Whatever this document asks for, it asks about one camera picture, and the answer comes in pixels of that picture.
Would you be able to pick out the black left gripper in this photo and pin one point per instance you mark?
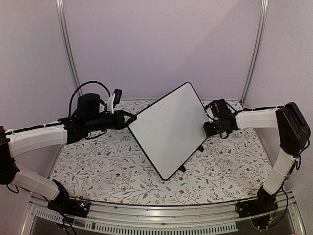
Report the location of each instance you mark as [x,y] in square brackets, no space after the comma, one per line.
[120,124]

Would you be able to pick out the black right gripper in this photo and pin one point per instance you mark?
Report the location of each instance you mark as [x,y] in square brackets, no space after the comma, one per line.
[208,131]

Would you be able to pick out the white dry-erase whiteboard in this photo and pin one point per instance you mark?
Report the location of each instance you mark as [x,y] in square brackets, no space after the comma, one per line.
[171,130]

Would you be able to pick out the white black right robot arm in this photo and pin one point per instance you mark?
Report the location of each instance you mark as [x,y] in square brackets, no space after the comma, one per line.
[282,129]

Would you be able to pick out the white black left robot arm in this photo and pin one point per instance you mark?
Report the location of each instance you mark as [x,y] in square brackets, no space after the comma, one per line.
[91,115]

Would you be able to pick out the floral patterned table mat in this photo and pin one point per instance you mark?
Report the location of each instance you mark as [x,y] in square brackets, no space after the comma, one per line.
[113,168]

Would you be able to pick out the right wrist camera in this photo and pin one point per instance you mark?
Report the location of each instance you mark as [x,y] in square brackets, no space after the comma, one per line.
[208,112]

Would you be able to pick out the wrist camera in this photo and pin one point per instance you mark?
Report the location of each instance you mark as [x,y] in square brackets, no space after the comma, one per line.
[113,100]
[208,112]

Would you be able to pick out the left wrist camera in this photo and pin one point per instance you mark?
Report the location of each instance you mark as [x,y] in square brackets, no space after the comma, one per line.
[113,100]

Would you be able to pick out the left aluminium frame post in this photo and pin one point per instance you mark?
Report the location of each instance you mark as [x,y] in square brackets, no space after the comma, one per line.
[66,41]

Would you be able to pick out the aluminium frame post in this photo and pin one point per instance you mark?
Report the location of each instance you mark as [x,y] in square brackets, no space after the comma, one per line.
[66,41]
[256,50]

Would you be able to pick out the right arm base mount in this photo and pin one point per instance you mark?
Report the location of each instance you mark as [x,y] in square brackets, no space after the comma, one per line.
[256,208]

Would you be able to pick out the aluminium front rail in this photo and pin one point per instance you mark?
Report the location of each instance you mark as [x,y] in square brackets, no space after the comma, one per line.
[207,219]

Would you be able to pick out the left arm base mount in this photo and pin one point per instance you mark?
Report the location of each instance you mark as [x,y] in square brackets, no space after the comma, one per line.
[64,204]

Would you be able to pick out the right aluminium frame post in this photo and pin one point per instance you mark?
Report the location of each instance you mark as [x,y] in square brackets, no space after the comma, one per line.
[256,50]

